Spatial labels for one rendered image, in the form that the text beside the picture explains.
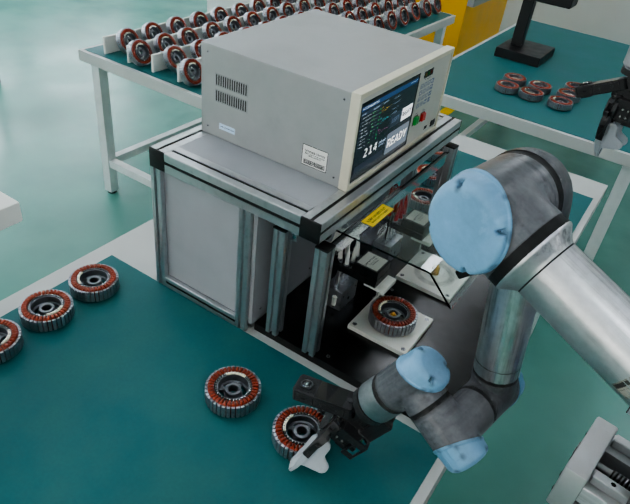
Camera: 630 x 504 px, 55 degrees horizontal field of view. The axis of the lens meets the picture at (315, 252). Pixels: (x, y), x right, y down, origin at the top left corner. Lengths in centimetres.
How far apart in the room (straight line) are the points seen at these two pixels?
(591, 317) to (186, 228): 92
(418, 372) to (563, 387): 172
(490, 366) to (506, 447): 132
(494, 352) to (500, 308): 8
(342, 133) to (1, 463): 85
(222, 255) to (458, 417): 63
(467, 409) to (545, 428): 145
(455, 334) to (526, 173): 76
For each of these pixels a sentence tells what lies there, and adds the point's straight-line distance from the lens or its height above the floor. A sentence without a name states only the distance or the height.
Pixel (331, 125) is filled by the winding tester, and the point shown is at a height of 124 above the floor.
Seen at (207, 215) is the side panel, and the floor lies 100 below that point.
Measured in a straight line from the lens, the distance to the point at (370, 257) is 138.
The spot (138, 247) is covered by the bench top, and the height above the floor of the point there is 75.
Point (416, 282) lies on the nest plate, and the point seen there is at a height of 78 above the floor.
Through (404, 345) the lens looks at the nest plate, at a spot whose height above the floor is 78.
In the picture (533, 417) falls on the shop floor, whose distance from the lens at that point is 246.
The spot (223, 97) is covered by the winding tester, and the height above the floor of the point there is 121.
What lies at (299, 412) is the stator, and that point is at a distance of 121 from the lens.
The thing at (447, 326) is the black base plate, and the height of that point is 77.
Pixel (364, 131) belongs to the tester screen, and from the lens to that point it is 119.
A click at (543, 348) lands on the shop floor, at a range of 277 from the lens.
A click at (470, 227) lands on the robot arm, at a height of 135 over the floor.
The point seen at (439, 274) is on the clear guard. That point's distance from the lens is 115.
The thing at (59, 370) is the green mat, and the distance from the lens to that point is 136.
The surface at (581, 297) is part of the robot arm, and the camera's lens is 73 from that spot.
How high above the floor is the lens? 172
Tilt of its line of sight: 36 degrees down
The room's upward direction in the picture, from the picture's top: 7 degrees clockwise
